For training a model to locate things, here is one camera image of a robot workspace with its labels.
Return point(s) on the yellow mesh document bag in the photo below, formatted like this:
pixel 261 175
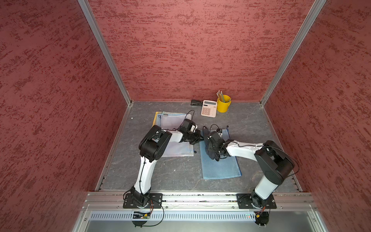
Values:
pixel 157 119

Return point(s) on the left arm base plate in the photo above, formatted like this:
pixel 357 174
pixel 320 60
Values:
pixel 148 201

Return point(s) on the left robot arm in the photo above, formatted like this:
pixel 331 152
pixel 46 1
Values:
pixel 156 143

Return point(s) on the clear white mesh document bag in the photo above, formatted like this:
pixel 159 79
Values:
pixel 183 149

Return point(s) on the black stapler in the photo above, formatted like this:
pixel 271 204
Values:
pixel 196 103

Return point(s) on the right black connector box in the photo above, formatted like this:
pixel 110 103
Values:
pixel 262 217

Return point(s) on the blue mesh document bag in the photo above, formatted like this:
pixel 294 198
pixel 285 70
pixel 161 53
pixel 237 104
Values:
pixel 222 169
pixel 169 121

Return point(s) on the perforated metal strip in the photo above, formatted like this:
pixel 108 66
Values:
pixel 157 216

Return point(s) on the left circuit board with cables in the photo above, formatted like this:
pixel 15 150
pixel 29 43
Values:
pixel 142 216

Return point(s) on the aluminium front rail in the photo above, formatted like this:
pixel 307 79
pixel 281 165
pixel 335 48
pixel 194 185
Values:
pixel 202 201

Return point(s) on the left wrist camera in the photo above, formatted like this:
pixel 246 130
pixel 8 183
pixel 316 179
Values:
pixel 187 125

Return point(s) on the yellow mug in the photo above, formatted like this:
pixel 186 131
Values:
pixel 223 105

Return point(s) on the pink calculator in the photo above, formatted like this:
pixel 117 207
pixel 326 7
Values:
pixel 209 109

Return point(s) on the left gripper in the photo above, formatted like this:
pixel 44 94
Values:
pixel 197 138

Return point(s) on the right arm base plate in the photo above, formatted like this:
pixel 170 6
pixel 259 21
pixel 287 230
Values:
pixel 246 201

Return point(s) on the pencils in mug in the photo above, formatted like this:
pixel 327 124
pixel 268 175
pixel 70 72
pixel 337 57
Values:
pixel 221 96

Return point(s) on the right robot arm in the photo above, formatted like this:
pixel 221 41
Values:
pixel 274 163

